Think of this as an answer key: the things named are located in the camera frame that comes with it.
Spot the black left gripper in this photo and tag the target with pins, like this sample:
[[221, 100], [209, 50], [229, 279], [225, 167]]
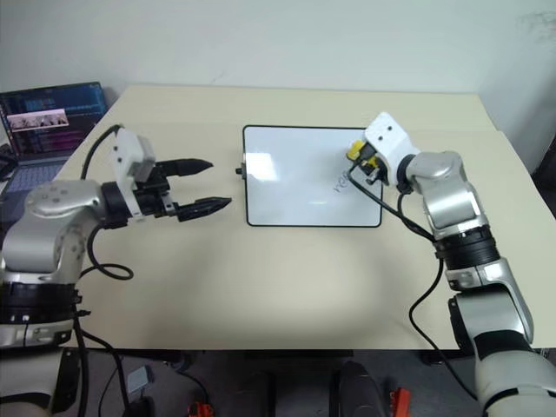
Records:
[[152, 197]]

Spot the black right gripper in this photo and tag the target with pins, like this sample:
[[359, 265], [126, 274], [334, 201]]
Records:
[[379, 169]]

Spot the yellow whiteboard eraser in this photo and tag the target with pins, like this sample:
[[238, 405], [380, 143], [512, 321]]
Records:
[[354, 150]]

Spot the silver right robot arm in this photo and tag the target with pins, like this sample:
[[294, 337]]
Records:
[[447, 191]]

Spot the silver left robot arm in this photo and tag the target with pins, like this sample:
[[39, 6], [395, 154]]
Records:
[[52, 204]]

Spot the black whiteboard edge clip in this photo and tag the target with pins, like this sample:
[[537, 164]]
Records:
[[241, 170]]

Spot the black-framed whiteboard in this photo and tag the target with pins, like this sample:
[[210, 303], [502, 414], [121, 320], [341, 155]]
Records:
[[299, 187]]

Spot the open laptop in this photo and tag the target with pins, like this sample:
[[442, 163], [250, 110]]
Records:
[[43, 130]]

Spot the grey box under table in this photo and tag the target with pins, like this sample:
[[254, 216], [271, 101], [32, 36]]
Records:
[[140, 379]]

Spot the red clamp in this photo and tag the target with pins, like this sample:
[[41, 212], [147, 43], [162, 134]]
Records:
[[200, 409], [399, 401]]

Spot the dark rounded shape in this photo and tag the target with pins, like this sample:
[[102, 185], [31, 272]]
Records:
[[358, 391]]

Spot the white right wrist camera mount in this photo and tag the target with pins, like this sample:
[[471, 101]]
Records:
[[391, 139]]

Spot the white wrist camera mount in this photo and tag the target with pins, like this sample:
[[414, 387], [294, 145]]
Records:
[[391, 139], [126, 152]]

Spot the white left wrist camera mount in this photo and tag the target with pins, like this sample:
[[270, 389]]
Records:
[[126, 152]]

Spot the black table frame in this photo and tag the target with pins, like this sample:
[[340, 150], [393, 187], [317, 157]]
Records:
[[260, 352]]

